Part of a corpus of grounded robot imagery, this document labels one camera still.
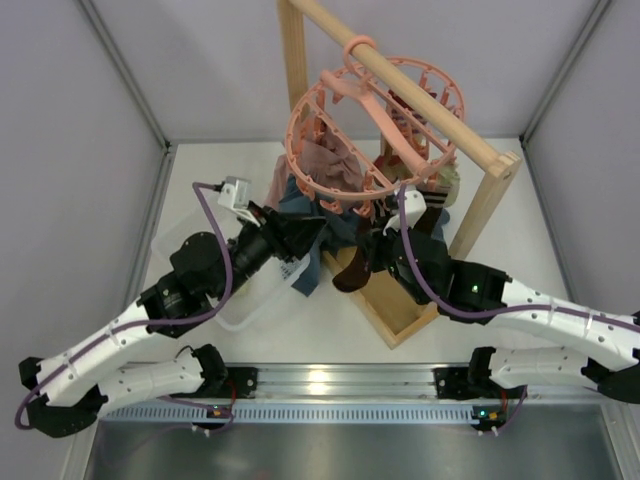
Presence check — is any brown striped sock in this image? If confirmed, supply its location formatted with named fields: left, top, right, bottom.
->
left=414, top=186, right=450, bottom=234
left=332, top=218, right=382, bottom=293

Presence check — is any pink round clip hanger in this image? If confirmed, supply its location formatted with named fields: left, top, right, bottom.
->
left=284, top=35, right=460, bottom=217

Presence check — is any pale green sock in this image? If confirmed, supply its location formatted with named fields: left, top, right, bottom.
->
left=235, top=282, right=251, bottom=295

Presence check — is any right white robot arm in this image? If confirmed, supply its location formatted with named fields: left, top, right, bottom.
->
left=362, top=229, right=639, bottom=404

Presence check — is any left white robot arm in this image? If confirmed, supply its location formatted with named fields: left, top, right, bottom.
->
left=15, top=204, right=326, bottom=438

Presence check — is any white plastic basket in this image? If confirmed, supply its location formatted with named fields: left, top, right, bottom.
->
left=151, top=204, right=306, bottom=334

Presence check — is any blue cloth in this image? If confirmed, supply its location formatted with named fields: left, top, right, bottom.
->
left=278, top=175, right=454, bottom=305

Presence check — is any pink cloth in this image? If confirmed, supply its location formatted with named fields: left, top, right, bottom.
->
left=265, top=132, right=363, bottom=208

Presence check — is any red purple striped sock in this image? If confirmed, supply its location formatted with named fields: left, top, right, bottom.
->
left=374, top=103, right=430, bottom=181

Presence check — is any wooden hanging rack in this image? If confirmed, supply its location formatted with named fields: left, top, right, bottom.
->
left=278, top=1, right=521, bottom=348

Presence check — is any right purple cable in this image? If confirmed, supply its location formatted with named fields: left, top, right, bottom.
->
left=397, top=187, right=640, bottom=326

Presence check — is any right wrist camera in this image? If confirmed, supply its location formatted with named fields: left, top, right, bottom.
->
left=383, top=186, right=427, bottom=233

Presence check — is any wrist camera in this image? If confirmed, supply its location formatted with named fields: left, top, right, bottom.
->
left=383, top=186, right=427, bottom=233
left=217, top=176, right=259, bottom=225

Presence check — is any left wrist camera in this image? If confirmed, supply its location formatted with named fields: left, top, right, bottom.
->
left=217, top=176, right=259, bottom=225

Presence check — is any aluminium mounting rail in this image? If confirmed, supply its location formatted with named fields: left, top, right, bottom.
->
left=99, top=362, right=629, bottom=401

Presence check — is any slotted cable duct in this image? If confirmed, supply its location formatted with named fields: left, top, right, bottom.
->
left=103, top=402, right=501, bottom=425

